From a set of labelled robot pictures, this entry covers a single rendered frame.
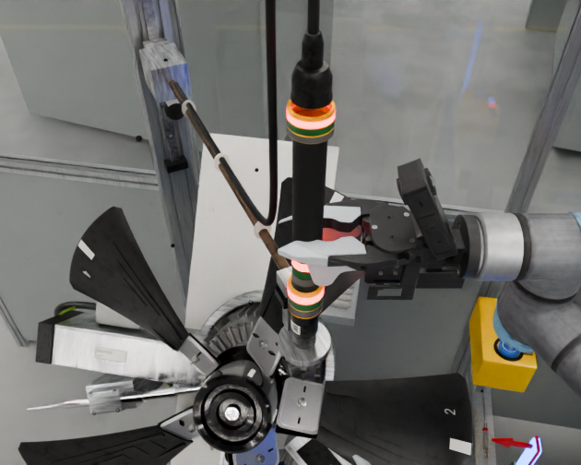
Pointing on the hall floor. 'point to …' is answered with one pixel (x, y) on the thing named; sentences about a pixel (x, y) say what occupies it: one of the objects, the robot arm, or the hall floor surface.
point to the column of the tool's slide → (174, 215)
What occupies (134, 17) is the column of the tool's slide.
